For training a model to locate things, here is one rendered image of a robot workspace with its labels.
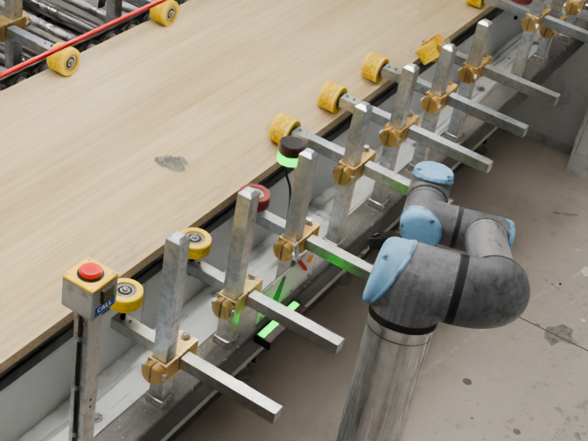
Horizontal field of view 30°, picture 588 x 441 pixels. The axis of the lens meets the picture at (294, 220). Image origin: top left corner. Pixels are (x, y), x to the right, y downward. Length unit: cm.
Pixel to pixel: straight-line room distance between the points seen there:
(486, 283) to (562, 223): 286
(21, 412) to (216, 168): 81
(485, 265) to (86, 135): 140
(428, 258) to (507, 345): 217
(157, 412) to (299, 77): 124
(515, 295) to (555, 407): 197
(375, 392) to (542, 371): 206
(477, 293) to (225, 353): 97
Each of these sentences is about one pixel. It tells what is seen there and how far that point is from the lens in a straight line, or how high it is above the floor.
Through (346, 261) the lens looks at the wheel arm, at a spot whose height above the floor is 86.
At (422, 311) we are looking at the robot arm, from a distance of 176.
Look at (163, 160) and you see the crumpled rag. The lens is 280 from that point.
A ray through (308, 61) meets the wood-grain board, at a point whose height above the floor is 90.
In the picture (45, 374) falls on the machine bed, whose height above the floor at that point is 75.
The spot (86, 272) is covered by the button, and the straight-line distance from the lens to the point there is 193.
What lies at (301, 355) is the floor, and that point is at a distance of 363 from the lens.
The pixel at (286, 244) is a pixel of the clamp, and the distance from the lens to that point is 264.
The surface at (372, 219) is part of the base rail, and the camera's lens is 308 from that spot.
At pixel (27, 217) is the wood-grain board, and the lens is 259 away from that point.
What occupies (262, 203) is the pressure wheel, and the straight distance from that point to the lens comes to 270.
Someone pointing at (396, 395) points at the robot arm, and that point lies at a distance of 184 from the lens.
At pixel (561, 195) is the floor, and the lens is 477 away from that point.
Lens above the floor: 247
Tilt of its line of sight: 36 degrees down
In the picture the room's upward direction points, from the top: 11 degrees clockwise
